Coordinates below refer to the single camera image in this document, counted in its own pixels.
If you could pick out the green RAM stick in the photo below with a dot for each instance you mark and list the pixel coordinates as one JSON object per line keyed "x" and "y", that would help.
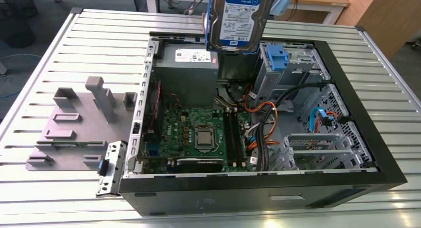
{"x": 80, "y": 144}

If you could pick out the blue drive latch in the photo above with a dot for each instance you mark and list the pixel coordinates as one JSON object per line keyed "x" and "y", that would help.
{"x": 277, "y": 56}

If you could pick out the green motherboard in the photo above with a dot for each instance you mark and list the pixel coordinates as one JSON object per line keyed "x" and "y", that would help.
{"x": 173, "y": 129}

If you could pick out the black office chair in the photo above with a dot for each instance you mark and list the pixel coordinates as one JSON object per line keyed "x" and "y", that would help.
{"x": 18, "y": 33}

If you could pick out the silver CPU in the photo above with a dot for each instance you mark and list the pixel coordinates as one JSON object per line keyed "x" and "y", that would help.
{"x": 203, "y": 138}

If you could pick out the silver drive cage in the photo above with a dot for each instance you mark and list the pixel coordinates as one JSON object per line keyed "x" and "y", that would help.
{"x": 273, "y": 82}

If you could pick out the silver expansion slot bracket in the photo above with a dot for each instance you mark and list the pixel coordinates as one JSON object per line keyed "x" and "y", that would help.
{"x": 116, "y": 161}

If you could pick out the grey power supply unit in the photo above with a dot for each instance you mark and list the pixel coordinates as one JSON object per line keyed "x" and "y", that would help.
{"x": 183, "y": 82}

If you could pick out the wooden cabinet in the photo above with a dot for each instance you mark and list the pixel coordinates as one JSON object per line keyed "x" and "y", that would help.
{"x": 387, "y": 20}

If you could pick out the hard disk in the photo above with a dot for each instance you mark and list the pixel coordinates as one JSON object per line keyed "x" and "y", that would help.
{"x": 239, "y": 20}

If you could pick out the wooden desk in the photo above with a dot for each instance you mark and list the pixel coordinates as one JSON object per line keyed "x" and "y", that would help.
{"x": 315, "y": 1}

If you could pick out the black graphics card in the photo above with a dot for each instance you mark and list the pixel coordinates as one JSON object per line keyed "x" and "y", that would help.
{"x": 197, "y": 166}

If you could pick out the CPU socket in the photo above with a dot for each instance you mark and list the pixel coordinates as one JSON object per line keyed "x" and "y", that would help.
{"x": 203, "y": 126}

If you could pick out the black open PC case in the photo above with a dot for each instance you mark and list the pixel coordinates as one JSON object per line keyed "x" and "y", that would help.
{"x": 229, "y": 196}

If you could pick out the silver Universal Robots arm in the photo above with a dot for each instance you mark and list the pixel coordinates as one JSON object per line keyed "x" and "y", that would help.
{"x": 282, "y": 4}

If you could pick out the silver disk bay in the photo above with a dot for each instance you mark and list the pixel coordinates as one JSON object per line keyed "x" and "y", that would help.
{"x": 319, "y": 151}

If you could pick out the black RAM slot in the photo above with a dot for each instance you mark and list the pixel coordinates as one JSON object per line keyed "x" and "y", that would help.
{"x": 238, "y": 139}
{"x": 230, "y": 136}

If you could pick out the grey parts rack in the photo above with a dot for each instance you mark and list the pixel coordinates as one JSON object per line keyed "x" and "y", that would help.
{"x": 92, "y": 129}

